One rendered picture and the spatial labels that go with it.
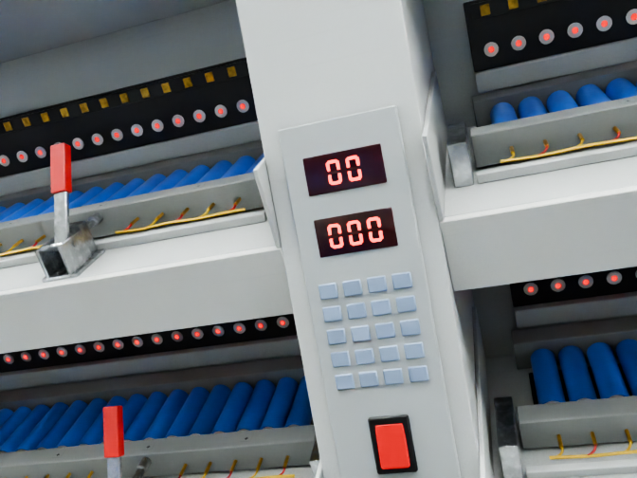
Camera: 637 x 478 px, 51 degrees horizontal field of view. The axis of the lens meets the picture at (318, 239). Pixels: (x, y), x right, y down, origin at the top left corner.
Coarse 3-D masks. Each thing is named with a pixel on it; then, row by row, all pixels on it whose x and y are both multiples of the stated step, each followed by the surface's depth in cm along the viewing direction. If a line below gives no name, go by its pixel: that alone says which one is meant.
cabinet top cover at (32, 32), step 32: (0, 0) 50; (32, 0) 52; (64, 0) 53; (96, 0) 54; (128, 0) 55; (160, 0) 57; (192, 0) 58; (224, 0) 60; (0, 32) 58; (32, 32) 59; (64, 32) 61; (96, 32) 62
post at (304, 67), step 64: (256, 0) 39; (320, 0) 38; (384, 0) 37; (256, 64) 39; (320, 64) 38; (384, 64) 37; (448, 320) 38; (320, 384) 40; (448, 384) 38; (320, 448) 41
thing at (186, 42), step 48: (432, 0) 56; (96, 48) 64; (144, 48) 63; (192, 48) 61; (240, 48) 60; (432, 48) 56; (0, 96) 67; (48, 96) 66; (240, 144) 61; (480, 288) 57; (48, 384) 69
